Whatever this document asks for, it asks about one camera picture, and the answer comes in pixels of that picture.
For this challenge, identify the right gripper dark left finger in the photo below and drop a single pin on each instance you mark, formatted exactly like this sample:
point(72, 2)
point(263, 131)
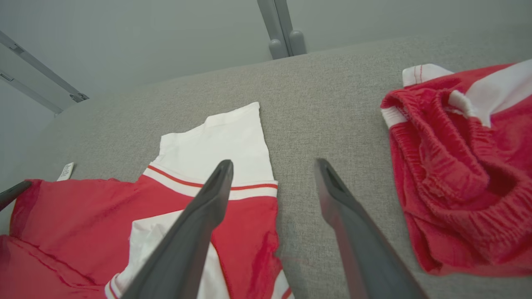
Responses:
point(178, 257)

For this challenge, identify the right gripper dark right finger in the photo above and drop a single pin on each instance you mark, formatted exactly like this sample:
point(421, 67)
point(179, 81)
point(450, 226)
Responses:
point(365, 261)

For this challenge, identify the grey wall rail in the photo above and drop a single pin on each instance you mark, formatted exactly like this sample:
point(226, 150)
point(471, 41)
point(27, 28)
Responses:
point(31, 96)
point(41, 67)

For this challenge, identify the red white-sleeved shirt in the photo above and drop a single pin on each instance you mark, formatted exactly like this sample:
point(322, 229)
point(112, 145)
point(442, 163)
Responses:
point(83, 232)

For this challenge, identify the red mesh sports shorts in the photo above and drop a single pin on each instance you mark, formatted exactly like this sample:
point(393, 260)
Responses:
point(457, 199)

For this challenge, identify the grey fabric sofa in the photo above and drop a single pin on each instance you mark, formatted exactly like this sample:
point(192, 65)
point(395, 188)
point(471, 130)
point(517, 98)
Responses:
point(332, 104)

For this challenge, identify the grey metal post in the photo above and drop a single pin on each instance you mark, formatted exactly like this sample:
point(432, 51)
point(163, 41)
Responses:
point(297, 43)
point(277, 50)

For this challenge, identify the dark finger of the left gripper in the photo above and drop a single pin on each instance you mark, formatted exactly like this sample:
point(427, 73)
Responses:
point(12, 195)

